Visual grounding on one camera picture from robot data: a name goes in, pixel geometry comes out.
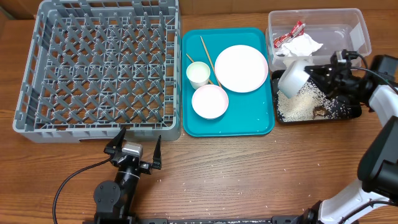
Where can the grey plastic dish rack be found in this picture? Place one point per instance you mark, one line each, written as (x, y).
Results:
(96, 67)

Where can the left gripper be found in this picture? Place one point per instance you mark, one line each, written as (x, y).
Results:
(145, 167)

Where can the red snack wrapper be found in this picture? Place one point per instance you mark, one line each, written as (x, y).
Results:
(297, 30)

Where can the large pink plate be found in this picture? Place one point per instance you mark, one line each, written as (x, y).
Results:
(241, 68)

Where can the black rectangular tray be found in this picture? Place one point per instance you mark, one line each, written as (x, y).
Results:
(356, 109)

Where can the pink bowl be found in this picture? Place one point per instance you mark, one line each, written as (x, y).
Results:
(210, 101)

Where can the teal plastic serving tray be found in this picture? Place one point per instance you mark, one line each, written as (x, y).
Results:
(248, 113)

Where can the long wooden chopstick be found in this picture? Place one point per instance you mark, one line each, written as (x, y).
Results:
(210, 60)

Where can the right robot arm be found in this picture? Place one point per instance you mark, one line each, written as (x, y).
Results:
(376, 182)

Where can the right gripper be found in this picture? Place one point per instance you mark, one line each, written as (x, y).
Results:
(328, 78)

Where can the white rice pile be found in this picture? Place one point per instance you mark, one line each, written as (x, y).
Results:
(300, 107)

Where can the grey bowl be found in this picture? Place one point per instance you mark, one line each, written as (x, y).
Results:
(294, 78)

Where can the white paper cup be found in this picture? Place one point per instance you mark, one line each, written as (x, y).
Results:
(198, 74)

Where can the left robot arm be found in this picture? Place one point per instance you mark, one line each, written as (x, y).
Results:
(114, 198)

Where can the brown food scrap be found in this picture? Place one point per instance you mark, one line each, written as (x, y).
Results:
(319, 111)

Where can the white napkin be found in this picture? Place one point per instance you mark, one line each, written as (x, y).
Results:
(301, 46)

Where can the clear plastic storage bin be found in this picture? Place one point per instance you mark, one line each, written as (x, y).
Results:
(335, 29)

